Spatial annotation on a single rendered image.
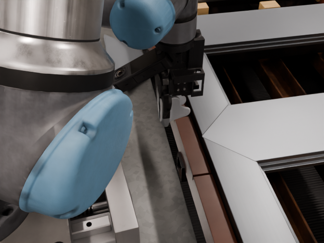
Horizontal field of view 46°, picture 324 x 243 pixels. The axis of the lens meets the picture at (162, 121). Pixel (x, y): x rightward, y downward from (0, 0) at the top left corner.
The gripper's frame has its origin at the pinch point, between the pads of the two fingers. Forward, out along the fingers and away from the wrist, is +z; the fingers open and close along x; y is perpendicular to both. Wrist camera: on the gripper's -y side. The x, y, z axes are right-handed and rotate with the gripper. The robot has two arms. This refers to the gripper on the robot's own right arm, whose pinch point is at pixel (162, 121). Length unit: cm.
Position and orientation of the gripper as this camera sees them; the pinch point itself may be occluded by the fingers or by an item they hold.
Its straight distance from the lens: 79.5
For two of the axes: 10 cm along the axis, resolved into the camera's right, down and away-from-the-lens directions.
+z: 0.0, 7.3, 6.9
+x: -1.9, -6.7, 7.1
